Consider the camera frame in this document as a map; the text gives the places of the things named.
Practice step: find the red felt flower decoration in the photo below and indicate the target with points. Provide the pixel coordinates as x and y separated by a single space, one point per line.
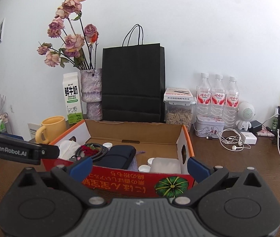
88 151

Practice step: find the large white bottle cap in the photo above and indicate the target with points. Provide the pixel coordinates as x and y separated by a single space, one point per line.
144 168

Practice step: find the white charger block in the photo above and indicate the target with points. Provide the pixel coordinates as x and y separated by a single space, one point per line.
248 138

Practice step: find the dark navy zip case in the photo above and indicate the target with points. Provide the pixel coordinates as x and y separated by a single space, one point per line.
117 157

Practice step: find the clear seed storage container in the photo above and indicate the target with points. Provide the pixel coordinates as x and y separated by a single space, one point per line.
179 103

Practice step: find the water bottle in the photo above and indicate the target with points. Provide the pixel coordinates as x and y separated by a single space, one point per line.
231 105
203 95
218 96

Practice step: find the white robot figurine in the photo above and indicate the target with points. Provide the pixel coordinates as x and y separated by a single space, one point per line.
245 114

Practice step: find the decorated tin box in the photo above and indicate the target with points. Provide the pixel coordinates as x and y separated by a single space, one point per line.
208 126

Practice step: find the black paper bag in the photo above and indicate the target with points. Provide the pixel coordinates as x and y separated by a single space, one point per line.
133 81

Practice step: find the white earphones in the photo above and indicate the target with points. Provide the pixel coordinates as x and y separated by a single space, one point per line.
231 140

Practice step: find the dried rose bouquet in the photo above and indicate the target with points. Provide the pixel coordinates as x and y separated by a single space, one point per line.
79 41

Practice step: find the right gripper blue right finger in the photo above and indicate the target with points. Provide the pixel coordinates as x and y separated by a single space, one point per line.
198 170

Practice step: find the purple linen pouch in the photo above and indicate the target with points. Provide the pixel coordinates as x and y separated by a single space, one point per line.
133 165

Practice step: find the white milk carton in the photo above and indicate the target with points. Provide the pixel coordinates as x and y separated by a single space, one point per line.
72 96

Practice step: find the red cardboard box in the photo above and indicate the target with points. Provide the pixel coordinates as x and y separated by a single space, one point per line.
150 140

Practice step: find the middle water bottle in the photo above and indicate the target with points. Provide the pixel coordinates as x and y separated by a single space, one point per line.
218 96

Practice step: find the yellow ceramic mug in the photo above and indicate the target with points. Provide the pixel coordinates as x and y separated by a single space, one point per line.
50 129

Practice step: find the cotton swab plastic container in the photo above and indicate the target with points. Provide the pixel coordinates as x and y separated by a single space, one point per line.
165 165

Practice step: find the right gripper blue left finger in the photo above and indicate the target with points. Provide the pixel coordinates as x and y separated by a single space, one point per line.
80 169

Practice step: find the white round disc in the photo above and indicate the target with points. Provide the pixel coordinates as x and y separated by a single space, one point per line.
150 161

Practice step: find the purple ceramic vase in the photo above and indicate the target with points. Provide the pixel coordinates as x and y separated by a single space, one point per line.
91 89

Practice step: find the black power adapter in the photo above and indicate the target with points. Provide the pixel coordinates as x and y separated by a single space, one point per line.
256 126

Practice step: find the right water bottle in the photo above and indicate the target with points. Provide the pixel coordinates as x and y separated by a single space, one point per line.
231 105

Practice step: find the left water bottle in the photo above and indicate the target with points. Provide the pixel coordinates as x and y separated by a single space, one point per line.
203 95

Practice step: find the small white bottle cap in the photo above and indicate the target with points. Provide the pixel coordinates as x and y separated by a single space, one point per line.
108 145

